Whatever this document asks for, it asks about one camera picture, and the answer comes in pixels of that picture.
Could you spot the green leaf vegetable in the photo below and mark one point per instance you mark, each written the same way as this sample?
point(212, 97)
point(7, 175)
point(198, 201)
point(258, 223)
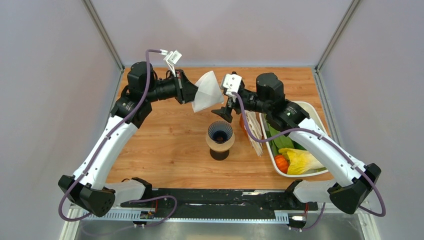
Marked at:
point(282, 141)

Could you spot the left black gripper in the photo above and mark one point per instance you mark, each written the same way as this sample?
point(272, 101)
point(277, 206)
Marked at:
point(184, 89)

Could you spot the green bok choy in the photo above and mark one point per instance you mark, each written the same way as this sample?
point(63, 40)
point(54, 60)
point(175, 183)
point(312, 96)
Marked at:
point(298, 146)

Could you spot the aluminium frame post right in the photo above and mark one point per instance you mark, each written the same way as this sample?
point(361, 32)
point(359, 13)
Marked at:
point(337, 34)

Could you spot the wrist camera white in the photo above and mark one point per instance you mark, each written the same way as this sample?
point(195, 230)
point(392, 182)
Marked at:
point(229, 84)
point(171, 58)

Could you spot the orange tomato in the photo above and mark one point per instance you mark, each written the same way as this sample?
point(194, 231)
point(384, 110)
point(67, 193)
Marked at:
point(281, 163)

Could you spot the glass carafe red lid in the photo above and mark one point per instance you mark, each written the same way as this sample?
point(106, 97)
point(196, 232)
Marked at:
point(219, 155)

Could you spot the aluminium frame post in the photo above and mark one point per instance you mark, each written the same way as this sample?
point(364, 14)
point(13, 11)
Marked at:
point(93, 13)
point(337, 34)

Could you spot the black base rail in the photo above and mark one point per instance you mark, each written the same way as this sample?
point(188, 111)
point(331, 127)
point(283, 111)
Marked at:
point(223, 205)

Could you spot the yellow napa cabbage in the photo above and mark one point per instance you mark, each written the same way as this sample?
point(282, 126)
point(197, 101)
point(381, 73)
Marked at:
point(300, 161)

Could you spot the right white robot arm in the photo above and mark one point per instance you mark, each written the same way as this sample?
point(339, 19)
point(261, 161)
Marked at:
point(353, 180)

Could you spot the white plastic tray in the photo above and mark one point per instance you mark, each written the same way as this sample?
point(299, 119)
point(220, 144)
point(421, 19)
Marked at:
point(272, 148)

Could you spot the wooden ring dripper holder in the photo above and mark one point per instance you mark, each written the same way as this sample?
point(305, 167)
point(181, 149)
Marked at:
point(220, 147)

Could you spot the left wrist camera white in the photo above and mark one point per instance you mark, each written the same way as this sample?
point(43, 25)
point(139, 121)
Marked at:
point(171, 58)

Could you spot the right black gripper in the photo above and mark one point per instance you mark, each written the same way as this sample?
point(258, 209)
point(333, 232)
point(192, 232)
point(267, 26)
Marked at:
point(225, 112)

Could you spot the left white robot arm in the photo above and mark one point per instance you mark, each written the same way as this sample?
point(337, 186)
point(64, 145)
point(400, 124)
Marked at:
point(87, 187)

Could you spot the aluminium frame post left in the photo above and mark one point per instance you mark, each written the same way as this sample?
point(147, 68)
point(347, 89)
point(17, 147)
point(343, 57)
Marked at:
point(93, 13)

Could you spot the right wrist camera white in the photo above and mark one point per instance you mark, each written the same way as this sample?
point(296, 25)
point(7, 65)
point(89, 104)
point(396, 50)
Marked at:
point(229, 84)

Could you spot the white paper coffee filter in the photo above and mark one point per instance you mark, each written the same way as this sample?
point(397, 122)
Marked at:
point(208, 93)

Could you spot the stack of paper filters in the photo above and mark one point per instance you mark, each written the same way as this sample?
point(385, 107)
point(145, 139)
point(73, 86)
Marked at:
point(255, 129)

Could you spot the dark blue coffee dripper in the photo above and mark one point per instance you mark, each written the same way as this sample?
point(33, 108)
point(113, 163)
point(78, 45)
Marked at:
point(220, 131)

